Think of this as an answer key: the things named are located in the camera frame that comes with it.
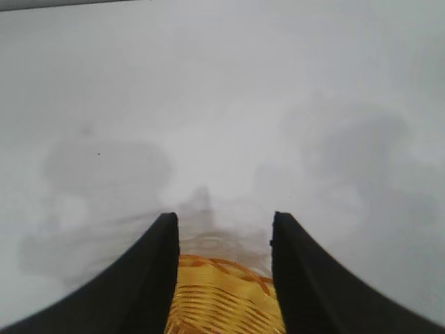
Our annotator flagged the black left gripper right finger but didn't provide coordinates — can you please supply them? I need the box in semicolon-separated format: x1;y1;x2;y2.
270;210;445;334

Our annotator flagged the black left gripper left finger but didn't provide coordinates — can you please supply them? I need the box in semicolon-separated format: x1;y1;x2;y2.
0;212;180;334

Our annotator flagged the yellow woven wicker basket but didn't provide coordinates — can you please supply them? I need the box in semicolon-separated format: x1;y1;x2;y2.
165;253;286;334

